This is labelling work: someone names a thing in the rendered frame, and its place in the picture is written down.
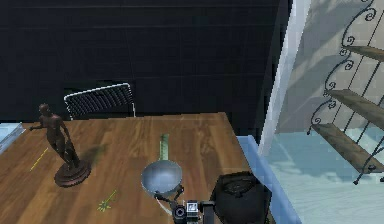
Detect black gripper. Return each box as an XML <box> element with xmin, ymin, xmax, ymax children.
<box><xmin>153</xmin><ymin>185</ymin><xmax>188</xmax><ymax>224</ymax></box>

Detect brown wooden table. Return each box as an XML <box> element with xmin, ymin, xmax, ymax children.
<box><xmin>0</xmin><ymin>111</ymin><xmax>278</xmax><ymax>224</ymax></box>

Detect yellow-green fork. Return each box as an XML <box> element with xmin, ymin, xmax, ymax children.
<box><xmin>96</xmin><ymin>188</ymin><xmax>119</xmax><ymax>213</ymax></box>

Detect black pot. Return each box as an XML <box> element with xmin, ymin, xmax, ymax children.
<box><xmin>210</xmin><ymin>171</ymin><xmax>273</xmax><ymax>224</ymax></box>

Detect brown figure statue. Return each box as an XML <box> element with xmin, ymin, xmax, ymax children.
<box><xmin>28</xmin><ymin>103</ymin><xmax>93</xmax><ymax>188</ymax></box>

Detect yellow pencil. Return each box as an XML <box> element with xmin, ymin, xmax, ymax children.
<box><xmin>29</xmin><ymin>147</ymin><xmax>50</xmax><ymax>172</ymax></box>

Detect silver pan with green handle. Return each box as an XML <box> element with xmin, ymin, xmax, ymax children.
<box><xmin>140</xmin><ymin>133</ymin><xmax>184</xmax><ymax>198</ymax></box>

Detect black chair with white frame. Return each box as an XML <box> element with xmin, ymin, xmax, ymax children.
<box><xmin>63</xmin><ymin>82</ymin><xmax>137</xmax><ymax>122</ymax></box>

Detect black wire shelf wooden boards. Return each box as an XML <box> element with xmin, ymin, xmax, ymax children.
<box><xmin>306</xmin><ymin>0</ymin><xmax>384</xmax><ymax>186</ymax></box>

